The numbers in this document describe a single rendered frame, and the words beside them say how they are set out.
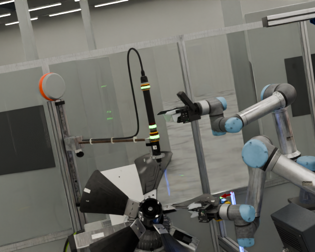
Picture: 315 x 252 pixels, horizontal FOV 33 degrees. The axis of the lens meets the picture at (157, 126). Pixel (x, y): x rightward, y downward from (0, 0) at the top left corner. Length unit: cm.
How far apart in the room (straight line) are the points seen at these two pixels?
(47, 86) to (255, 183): 129
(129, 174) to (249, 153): 93
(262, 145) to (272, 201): 143
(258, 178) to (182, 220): 109
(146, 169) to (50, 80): 76
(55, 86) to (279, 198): 167
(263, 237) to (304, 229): 171
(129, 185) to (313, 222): 125
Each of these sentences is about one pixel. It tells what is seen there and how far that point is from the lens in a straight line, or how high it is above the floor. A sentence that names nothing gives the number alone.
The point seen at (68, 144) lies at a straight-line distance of 303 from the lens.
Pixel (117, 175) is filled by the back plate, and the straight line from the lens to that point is 299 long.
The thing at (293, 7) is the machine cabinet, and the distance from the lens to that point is 509.
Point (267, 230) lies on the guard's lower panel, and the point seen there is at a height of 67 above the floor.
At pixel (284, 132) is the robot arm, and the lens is 294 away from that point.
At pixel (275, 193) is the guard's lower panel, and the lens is 366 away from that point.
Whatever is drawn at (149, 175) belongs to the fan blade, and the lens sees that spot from 274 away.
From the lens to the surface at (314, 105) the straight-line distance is 372.
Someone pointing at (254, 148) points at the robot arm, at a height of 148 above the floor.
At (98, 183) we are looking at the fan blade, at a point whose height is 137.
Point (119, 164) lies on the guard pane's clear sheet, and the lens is 330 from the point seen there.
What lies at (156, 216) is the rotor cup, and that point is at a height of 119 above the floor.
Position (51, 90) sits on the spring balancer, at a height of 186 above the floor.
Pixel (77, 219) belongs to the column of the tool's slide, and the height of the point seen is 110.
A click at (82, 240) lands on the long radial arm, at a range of 270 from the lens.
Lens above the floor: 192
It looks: 7 degrees down
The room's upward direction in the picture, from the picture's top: 10 degrees counter-clockwise
